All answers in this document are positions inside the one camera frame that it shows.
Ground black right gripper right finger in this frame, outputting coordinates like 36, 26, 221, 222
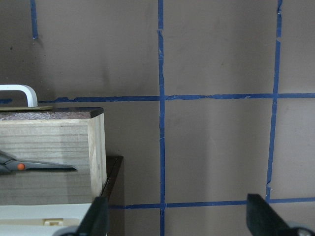
246, 194, 295, 236

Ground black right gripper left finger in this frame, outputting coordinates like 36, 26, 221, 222
76, 197, 109, 236

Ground light wooden drawer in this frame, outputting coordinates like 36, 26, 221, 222
0, 107, 107, 206

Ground orange grey scissors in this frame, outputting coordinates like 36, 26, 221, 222
0, 151, 77, 175

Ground dark brown cabinet box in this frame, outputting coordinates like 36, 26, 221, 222
100, 155, 126, 236

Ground white drawer handle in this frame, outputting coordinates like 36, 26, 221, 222
0, 84, 38, 108

